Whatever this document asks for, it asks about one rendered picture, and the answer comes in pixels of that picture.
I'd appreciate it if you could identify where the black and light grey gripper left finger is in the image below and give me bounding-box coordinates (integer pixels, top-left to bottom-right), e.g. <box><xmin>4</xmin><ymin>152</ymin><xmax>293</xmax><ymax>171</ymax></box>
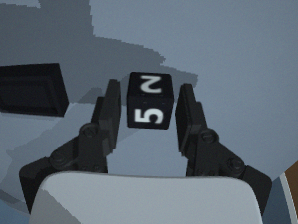
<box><xmin>19</xmin><ymin>79</ymin><xmax>121</xmax><ymax>214</ymax></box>

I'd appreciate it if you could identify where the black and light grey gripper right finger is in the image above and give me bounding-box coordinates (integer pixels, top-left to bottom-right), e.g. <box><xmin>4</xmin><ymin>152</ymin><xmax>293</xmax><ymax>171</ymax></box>
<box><xmin>175</xmin><ymin>83</ymin><xmax>272</xmax><ymax>218</ymax></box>

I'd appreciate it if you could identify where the black cube with white digits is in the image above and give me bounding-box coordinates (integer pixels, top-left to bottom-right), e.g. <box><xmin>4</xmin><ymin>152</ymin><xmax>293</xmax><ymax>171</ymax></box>
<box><xmin>126</xmin><ymin>72</ymin><xmax>174</xmax><ymax>130</ymax></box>

